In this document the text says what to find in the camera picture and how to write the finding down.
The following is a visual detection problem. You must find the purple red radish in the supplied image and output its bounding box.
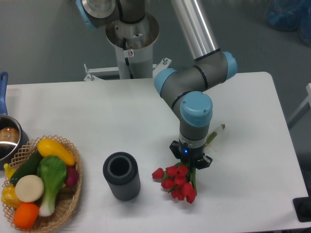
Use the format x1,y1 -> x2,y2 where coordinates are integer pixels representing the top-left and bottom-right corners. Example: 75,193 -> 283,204
64,166 -> 79,187

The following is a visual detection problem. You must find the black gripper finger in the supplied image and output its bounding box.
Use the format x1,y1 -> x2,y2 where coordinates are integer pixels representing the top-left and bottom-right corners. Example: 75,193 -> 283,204
169,140 -> 182,160
195,155 -> 212,169

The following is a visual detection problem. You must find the cream round disc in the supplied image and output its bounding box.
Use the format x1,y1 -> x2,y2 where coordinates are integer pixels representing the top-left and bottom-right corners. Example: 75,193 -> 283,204
15,175 -> 44,202

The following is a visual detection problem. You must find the dark grey ribbed vase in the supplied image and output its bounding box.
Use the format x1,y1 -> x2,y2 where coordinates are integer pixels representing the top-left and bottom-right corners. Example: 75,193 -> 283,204
103,151 -> 140,201

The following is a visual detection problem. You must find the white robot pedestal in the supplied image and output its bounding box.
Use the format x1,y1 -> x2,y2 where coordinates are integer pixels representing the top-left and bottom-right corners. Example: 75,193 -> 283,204
83,13 -> 172,82

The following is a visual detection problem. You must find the white frame at right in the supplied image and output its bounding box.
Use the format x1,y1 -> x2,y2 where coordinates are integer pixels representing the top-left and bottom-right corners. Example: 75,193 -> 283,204
287,83 -> 311,130

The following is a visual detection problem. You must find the woven wicker basket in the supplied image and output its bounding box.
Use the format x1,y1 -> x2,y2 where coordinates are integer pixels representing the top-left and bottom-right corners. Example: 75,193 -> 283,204
2,135 -> 82,233

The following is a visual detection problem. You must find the yellow squash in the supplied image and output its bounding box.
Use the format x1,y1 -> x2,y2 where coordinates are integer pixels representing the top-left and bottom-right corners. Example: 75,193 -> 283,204
37,138 -> 76,166

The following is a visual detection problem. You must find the yellow banana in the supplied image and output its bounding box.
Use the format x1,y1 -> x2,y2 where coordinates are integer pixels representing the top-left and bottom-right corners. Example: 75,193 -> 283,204
3,163 -> 16,180

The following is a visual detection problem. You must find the orange fruit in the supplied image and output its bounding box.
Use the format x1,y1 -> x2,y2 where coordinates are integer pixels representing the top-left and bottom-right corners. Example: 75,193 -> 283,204
13,202 -> 39,230

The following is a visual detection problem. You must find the dark green cucumber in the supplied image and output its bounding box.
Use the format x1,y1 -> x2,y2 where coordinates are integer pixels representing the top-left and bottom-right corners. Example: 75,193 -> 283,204
10,150 -> 43,185

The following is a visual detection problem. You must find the blue handled saucepan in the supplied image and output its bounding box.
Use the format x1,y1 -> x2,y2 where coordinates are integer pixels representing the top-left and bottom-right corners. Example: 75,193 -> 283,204
0,71 -> 29,170

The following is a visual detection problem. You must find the green bok choy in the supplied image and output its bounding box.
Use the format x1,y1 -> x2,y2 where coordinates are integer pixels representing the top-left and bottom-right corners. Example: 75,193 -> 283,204
37,155 -> 67,217

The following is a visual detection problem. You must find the yellow bell pepper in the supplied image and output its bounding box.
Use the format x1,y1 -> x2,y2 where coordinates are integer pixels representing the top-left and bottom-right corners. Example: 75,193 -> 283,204
1,184 -> 22,209

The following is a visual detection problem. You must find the blue plastic bag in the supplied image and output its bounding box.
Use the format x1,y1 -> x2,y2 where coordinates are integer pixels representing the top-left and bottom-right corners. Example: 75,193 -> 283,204
264,0 -> 311,46

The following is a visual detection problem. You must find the black device at table edge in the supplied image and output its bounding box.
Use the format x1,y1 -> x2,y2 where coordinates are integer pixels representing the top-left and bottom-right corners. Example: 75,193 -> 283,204
293,197 -> 311,222

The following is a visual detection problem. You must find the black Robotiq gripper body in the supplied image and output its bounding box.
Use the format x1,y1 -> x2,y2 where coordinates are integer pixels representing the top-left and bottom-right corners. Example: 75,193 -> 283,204
179,142 -> 205,167

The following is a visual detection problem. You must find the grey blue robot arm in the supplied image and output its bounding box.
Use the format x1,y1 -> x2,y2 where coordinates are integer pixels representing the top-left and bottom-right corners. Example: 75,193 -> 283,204
76,0 -> 238,169

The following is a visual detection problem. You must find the red tulip bouquet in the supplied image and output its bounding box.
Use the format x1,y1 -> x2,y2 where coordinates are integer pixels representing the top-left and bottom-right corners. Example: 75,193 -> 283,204
152,159 -> 197,203

